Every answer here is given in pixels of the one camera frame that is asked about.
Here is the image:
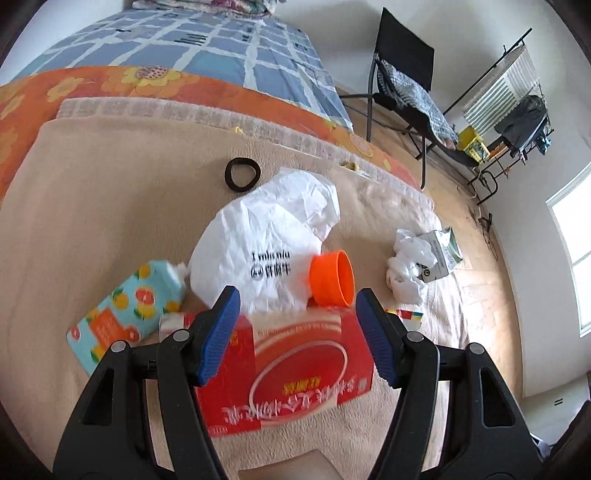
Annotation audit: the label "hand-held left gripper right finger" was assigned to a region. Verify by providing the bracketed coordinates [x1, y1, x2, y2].
[355, 287, 543, 480]

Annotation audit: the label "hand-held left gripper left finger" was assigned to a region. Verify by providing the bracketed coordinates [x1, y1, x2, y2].
[52, 285, 242, 480]

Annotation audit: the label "red carton box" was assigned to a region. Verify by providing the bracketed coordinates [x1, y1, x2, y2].
[185, 307, 376, 437]

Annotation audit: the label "green and white carton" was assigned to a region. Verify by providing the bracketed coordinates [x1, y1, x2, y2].
[416, 227, 463, 283]

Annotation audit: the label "small colourful cube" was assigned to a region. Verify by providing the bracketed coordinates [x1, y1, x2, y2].
[385, 308, 423, 330]

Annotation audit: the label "small white packet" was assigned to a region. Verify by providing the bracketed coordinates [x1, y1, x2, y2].
[159, 313, 195, 342]

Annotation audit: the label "crumpled white plastic bag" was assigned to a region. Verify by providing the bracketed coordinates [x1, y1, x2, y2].
[386, 229, 439, 305]

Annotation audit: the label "orange plastic cap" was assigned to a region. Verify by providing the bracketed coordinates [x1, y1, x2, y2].
[307, 250, 356, 309]

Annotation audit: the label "teal citrus print carton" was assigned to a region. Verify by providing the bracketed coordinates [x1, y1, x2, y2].
[66, 260, 188, 376]

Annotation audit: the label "white printed plastic bag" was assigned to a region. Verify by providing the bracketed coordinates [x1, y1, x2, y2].
[188, 168, 341, 315]

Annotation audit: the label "beige blanket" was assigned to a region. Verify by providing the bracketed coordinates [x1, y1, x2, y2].
[0, 98, 467, 480]

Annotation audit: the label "yellow box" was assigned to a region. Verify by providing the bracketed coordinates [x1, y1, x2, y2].
[457, 126, 490, 162]

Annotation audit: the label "window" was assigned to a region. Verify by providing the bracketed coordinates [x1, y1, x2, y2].
[546, 166, 591, 337]

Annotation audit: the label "checkered cloth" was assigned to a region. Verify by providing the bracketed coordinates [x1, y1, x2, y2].
[379, 60, 458, 148]

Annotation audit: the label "dark clothes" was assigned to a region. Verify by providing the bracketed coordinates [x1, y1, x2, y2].
[494, 95, 552, 155]

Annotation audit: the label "orange floral blanket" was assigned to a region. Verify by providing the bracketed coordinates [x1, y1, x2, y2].
[0, 66, 421, 204]

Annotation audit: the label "white radiator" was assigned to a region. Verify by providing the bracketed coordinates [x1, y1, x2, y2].
[462, 46, 541, 134]

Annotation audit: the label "blue checked bedsheet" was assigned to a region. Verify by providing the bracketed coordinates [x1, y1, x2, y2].
[14, 8, 354, 132]

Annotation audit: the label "black clothes rack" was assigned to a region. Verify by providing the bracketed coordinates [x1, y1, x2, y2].
[443, 28, 555, 206]

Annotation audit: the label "black folding chair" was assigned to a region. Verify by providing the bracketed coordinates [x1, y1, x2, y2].
[367, 7, 481, 190]

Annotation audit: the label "floral pillow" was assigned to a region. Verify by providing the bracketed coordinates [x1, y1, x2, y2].
[131, 0, 280, 18]

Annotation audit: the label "black floor cable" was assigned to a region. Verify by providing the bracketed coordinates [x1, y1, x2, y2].
[475, 207, 498, 252]

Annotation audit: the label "black hair tie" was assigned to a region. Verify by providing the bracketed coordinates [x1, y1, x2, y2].
[225, 157, 260, 193]

